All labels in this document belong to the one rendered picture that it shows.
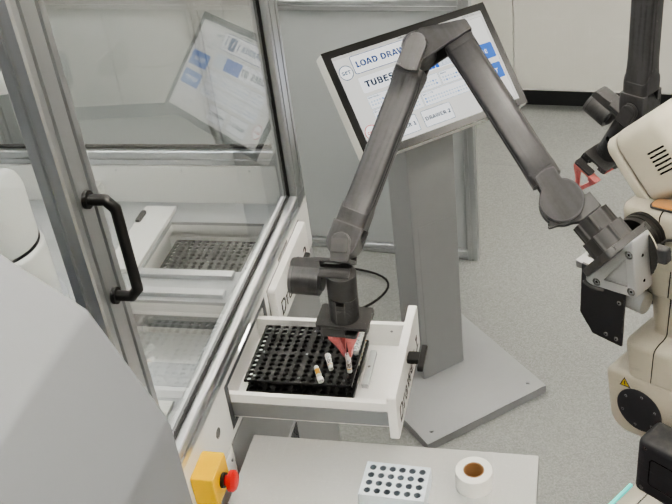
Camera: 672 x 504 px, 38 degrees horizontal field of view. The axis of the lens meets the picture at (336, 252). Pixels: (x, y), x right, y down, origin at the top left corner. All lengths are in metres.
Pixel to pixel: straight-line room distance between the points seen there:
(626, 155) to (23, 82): 1.05
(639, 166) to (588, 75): 2.98
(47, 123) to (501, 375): 2.20
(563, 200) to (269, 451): 0.78
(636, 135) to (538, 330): 1.75
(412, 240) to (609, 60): 2.10
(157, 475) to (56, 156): 0.48
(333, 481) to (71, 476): 1.09
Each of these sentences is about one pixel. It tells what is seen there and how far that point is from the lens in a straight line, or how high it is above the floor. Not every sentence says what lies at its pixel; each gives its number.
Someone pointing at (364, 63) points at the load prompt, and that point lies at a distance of 2.61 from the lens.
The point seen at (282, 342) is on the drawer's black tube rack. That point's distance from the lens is 2.05.
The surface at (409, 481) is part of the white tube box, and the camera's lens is 1.87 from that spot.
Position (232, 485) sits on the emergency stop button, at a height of 0.88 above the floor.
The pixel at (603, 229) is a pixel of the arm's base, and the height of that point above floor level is 1.23.
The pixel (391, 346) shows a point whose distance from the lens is 2.10.
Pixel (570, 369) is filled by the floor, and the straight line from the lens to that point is 3.31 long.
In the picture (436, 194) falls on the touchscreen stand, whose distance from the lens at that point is 2.85.
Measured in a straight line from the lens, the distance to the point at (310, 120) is 3.68.
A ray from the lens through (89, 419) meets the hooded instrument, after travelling 0.93.
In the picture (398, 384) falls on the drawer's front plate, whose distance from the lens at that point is 1.87.
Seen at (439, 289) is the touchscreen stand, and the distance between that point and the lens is 3.03.
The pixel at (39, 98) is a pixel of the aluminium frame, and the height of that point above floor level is 1.70.
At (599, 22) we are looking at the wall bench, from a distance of 4.68.
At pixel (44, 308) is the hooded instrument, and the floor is 1.66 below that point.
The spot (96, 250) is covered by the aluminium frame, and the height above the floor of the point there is 1.45.
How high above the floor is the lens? 2.18
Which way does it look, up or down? 34 degrees down
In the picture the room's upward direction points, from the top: 8 degrees counter-clockwise
